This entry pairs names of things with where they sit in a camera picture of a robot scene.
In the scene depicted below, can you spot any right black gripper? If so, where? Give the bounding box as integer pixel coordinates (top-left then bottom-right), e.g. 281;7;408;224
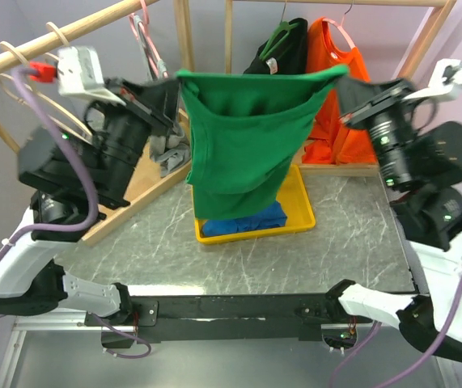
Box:
333;70;422;188

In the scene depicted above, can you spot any green tank top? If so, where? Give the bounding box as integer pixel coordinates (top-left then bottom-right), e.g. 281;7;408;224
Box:
176;65;349;221

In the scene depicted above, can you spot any wooden hanger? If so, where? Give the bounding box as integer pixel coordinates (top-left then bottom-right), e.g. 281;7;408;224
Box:
0;40;94;141
45;22;92;137

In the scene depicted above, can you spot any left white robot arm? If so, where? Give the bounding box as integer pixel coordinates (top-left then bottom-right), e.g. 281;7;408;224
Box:
0;78;180;325

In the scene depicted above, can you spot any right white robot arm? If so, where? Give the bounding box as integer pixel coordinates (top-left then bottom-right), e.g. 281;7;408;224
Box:
325;77;462;363

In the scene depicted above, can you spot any grey tank top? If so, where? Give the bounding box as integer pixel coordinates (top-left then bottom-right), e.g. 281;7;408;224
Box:
129;14;191;178

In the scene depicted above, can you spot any pink hanger right rack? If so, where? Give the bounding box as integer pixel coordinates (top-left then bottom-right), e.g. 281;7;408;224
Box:
323;0;356;49

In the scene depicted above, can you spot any pink hanger rack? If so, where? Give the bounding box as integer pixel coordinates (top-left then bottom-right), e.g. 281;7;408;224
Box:
323;0;356;49
128;0;180;120

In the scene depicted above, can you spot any pink hanger left rack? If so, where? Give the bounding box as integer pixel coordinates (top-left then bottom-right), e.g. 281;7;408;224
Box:
128;0;180;120

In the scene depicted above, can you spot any green hanger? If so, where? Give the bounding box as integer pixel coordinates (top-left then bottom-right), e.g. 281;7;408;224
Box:
259;1;300;61

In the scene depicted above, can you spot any orange t-shirt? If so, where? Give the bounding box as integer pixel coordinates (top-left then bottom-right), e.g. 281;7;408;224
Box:
302;18;377;165

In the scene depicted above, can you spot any black t-shirt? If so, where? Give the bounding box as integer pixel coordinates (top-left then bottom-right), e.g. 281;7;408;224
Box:
244;18;308;75

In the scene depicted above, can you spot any left wooden clothes rack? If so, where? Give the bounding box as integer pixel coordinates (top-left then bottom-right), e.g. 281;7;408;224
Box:
0;1;194;247

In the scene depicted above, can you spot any wooden clothes rack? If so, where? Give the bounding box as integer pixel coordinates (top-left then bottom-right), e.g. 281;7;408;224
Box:
219;0;458;177
0;1;194;247

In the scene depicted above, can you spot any yellow plastic tray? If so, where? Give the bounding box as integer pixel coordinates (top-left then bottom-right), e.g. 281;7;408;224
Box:
194;164;316;245

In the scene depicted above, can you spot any right wooden clothes rack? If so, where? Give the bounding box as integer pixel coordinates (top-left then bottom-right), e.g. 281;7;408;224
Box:
219;0;458;177

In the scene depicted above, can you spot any blue garment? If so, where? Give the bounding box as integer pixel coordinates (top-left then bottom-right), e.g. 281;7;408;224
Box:
201;201;287;237

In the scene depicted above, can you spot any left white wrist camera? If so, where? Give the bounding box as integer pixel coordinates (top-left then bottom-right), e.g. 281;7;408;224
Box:
57;46;125;105

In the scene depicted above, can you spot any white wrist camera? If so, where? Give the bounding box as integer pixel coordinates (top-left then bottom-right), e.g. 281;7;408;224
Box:
57;46;125;105
404;58;462;102

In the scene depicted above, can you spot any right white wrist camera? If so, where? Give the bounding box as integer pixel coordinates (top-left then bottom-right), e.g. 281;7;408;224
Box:
404;58;462;102

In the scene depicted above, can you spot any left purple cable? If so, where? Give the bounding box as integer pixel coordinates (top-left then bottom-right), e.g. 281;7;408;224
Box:
0;66;153;361

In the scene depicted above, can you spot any purple cable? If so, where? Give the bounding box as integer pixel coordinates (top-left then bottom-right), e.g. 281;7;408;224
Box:
0;66;153;361
327;76;462;388

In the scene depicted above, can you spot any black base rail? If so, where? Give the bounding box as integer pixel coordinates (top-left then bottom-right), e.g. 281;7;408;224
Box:
83;291;381;349

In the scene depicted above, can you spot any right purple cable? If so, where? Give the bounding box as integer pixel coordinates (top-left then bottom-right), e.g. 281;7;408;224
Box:
327;76;462;388

